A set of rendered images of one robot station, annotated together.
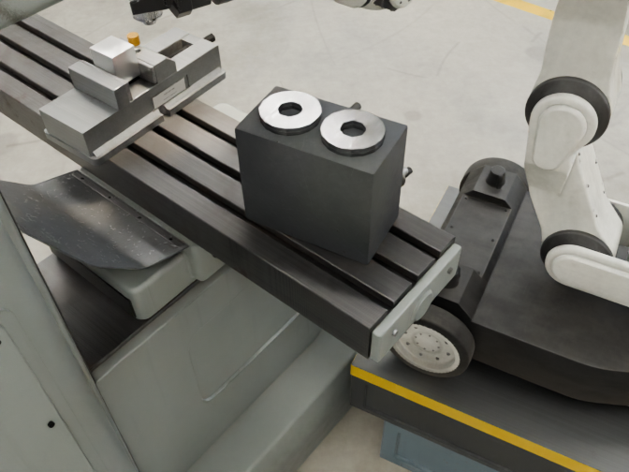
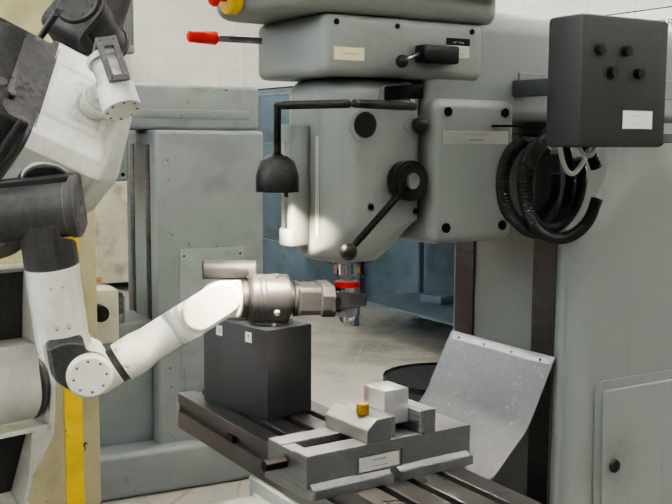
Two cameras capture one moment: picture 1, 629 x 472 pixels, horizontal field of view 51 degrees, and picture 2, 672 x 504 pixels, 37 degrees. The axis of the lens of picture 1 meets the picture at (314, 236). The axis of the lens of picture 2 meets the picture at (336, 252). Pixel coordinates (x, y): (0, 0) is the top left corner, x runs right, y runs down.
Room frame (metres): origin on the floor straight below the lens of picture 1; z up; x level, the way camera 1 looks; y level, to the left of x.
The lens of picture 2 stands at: (2.70, 0.80, 1.53)
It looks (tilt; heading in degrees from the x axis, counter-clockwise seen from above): 6 degrees down; 198
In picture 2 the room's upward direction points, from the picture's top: straight up
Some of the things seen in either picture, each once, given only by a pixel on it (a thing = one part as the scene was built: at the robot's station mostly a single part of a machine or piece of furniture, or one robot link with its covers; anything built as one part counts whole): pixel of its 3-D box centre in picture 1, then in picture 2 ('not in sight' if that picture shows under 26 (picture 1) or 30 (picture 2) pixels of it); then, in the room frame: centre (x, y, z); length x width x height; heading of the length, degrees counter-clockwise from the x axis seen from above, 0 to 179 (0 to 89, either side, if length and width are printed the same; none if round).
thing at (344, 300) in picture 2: not in sight; (350, 300); (0.99, 0.27, 1.24); 0.06 x 0.02 x 0.03; 119
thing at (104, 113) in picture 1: (135, 81); (371, 438); (1.07, 0.34, 1.01); 0.35 x 0.15 x 0.11; 142
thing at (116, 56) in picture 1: (115, 61); (386, 402); (1.05, 0.35, 1.07); 0.06 x 0.05 x 0.06; 52
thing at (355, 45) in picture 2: not in sight; (369, 52); (0.93, 0.28, 1.68); 0.34 x 0.24 x 0.10; 140
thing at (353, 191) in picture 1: (321, 171); (256, 360); (0.75, -0.01, 1.06); 0.22 x 0.12 x 0.20; 61
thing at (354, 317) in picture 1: (155, 141); (364, 478); (1.01, 0.30, 0.92); 1.24 x 0.23 x 0.08; 50
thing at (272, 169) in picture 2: not in sight; (277, 172); (1.14, 0.19, 1.47); 0.07 x 0.07 x 0.06
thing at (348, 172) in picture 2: not in sight; (350, 170); (0.96, 0.26, 1.47); 0.21 x 0.19 x 0.32; 50
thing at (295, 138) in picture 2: not in sight; (294, 185); (1.05, 0.18, 1.44); 0.04 x 0.04 x 0.21; 50
